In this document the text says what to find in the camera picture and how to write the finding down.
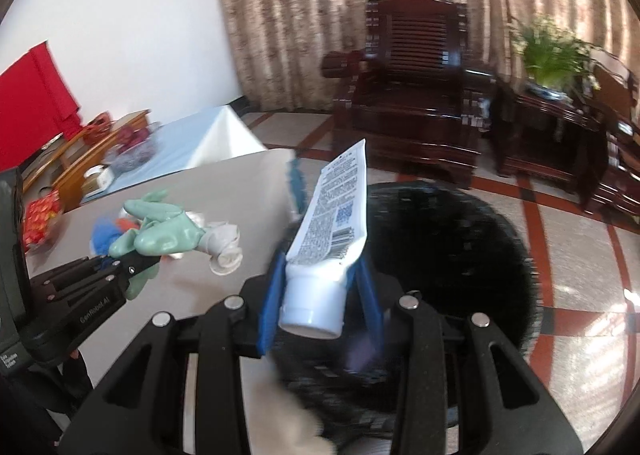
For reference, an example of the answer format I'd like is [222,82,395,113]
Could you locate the light blue tablecloth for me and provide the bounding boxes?
[107,105,269,186]

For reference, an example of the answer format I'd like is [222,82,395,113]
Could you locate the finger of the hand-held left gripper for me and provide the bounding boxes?
[30,253,162,352]
[31,256,119,297]

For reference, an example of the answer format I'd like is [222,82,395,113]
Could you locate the dark wooden side table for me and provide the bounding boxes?
[492,80,608,197]

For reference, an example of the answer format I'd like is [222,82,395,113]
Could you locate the blue foam net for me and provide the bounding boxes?
[90,216,126,257]

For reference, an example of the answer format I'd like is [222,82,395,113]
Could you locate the dark wooden armchair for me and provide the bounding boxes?
[320,0,501,189]
[581,52,640,227]

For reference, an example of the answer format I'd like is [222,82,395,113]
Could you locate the green rubber glove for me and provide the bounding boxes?
[109,188,207,301]

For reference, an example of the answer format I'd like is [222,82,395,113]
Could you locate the person's dark clothing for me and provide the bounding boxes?
[0,349,97,455]

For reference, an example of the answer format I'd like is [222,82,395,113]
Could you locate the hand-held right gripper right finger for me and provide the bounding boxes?
[349,262,584,455]

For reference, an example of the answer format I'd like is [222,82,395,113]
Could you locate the black trash bin with bag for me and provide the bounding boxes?
[270,180,547,455]

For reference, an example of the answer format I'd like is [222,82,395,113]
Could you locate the patterned beige curtain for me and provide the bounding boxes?
[210,0,640,117]

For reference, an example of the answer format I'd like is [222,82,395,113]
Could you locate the red patterned packet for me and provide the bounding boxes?
[22,189,64,254]

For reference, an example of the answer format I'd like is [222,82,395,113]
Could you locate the light wooden bench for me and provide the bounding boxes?
[22,108,152,212]

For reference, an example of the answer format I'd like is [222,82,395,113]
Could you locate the white tissue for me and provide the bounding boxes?
[197,221,245,277]

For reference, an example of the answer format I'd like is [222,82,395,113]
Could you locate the red basket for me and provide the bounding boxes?
[81,112,114,144]

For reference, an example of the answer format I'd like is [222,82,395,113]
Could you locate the white squeeze tube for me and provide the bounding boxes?
[278,138,369,340]

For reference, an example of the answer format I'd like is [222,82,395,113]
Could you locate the potted green plant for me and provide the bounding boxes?
[509,16,602,102]

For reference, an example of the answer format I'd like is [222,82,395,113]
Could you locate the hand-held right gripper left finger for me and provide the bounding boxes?
[59,254,292,455]

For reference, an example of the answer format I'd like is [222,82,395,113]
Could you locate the red cloth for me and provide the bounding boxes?
[0,40,83,172]

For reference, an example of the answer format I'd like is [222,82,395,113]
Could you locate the white box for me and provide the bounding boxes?
[81,164,117,199]

